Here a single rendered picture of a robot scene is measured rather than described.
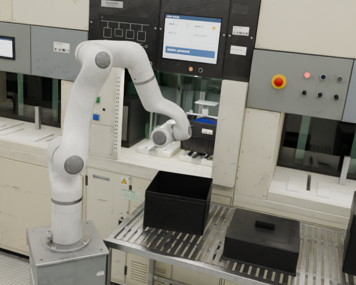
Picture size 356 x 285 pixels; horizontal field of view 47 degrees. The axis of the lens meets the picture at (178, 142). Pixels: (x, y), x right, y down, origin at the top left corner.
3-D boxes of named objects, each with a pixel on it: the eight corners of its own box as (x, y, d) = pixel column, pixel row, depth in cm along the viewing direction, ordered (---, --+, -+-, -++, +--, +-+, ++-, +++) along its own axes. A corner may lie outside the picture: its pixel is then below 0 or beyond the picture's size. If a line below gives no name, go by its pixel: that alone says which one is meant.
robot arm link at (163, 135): (178, 120, 177) (159, 123, 180) (168, 126, 165) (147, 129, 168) (182, 138, 178) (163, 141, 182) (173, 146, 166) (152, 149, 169)
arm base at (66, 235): (46, 256, 154) (45, 212, 149) (38, 232, 170) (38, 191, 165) (95, 247, 162) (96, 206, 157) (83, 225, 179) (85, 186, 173)
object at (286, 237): (220, 259, 163) (224, 229, 159) (232, 226, 190) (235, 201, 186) (295, 277, 155) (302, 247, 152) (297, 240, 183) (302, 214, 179)
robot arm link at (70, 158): (74, 168, 164) (86, 183, 151) (44, 163, 158) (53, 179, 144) (107, 46, 156) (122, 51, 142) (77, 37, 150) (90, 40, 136)
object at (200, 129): (176, 155, 239) (181, 102, 230) (186, 146, 258) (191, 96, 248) (216, 162, 232) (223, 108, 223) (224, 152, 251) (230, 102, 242)
